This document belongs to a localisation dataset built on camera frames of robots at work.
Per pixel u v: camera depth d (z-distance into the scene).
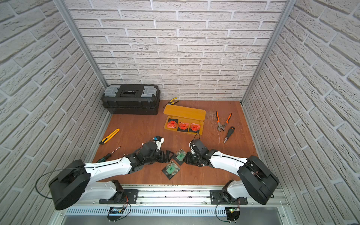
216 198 0.74
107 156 0.87
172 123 1.03
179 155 0.89
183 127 1.03
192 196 0.76
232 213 0.70
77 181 0.42
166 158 0.74
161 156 0.74
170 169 0.83
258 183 0.43
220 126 1.03
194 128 1.00
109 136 0.97
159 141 0.77
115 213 0.71
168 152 0.76
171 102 1.18
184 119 0.88
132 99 0.99
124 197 0.72
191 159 0.76
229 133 0.98
